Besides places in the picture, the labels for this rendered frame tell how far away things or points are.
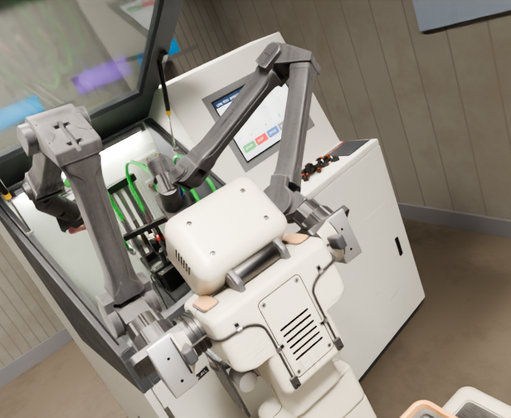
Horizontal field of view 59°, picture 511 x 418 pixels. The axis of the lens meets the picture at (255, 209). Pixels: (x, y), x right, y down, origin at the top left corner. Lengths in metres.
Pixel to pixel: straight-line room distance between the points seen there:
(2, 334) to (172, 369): 3.13
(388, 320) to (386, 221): 0.48
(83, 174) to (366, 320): 1.63
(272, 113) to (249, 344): 1.38
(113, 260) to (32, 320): 3.07
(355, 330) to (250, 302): 1.34
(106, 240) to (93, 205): 0.07
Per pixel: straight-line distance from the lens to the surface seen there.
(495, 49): 2.54
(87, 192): 0.79
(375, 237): 2.12
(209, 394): 1.66
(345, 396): 1.10
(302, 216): 1.01
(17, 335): 3.94
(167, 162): 1.26
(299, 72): 1.15
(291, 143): 1.09
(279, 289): 0.83
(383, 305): 2.25
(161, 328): 0.87
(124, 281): 0.89
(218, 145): 1.19
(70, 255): 1.89
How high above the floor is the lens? 1.65
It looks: 21 degrees down
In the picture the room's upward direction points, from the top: 24 degrees counter-clockwise
